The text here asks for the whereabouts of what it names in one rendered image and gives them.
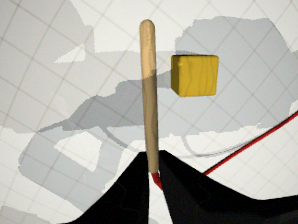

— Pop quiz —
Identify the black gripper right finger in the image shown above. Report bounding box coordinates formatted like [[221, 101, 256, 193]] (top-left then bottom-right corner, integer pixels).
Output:
[[158, 151, 298, 224]]

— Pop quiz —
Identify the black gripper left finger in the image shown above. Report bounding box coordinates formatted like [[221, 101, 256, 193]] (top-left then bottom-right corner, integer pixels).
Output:
[[67, 152, 150, 224]]

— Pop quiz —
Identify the small yellow-brown wooden cube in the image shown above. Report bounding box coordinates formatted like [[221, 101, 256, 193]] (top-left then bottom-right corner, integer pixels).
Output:
[[172, 53, 220, 97]]

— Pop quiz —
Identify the red string with wooden stick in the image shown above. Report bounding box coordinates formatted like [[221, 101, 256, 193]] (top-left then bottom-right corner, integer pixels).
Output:
[[138, 20, 298, 189]]

